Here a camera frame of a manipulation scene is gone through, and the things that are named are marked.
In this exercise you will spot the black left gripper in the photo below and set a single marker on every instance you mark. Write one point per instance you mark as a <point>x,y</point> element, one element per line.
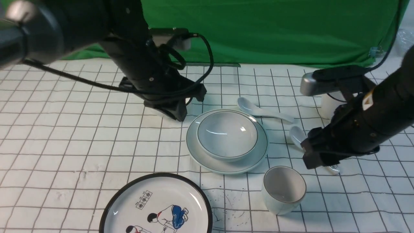
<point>153,72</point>

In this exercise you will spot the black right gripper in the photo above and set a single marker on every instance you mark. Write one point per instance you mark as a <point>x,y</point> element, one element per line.
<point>360,127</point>

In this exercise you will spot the green-rimmed white cup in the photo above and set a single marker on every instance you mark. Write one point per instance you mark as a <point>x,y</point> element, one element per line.
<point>283,189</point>

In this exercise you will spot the green-rimmed white bowl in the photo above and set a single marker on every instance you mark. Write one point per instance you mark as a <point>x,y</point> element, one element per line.
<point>226,135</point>

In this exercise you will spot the plain white spoon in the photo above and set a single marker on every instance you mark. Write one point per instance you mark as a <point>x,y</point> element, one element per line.
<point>248,107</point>

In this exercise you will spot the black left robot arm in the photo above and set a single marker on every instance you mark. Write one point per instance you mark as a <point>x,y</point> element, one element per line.
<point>39,32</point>

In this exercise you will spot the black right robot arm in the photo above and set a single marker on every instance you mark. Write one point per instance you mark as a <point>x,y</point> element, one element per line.
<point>402,77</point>

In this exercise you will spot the white spoon with lettering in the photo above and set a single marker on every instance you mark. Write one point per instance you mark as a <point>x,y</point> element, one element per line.
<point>297,136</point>

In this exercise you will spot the black-rimmed white cup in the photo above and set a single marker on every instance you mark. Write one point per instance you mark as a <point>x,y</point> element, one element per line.
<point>330,102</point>

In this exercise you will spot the green-rimmed white plate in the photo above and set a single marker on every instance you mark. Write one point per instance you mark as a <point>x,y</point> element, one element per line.
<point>245,164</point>

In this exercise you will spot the black-rimmed cartoon plate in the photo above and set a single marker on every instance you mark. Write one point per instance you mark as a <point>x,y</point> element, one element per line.
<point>158,203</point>

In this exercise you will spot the white grid tablecloth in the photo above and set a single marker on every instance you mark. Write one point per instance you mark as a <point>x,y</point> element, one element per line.
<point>67,147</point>

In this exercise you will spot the metal clip on backdrop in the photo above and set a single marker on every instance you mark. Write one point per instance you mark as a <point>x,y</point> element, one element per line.
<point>375,52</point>

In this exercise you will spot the green backdrop cloth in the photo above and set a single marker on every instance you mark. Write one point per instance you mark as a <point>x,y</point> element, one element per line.
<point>317,33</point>

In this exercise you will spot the clear plastic wrap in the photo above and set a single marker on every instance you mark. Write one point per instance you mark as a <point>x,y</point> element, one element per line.
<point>404,41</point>

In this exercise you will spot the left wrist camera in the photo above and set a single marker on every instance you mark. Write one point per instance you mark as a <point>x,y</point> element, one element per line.
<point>178,38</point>

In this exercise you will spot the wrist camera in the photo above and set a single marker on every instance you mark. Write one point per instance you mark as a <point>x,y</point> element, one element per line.
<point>178,38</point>
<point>348,78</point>

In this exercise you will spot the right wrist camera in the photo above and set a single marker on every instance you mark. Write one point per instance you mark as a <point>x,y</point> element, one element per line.
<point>348,78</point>

